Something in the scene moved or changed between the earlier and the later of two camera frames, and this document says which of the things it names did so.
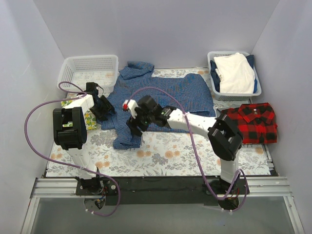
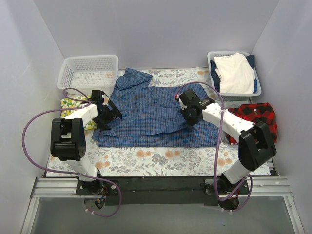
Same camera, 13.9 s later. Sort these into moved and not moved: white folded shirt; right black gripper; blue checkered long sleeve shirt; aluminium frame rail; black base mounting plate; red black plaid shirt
Moved: blue checkered long sleeve shirt; right black gripper
Not moved: aluminium frame rail; red black plaid shirt; white folded shirt; black base mounting plate
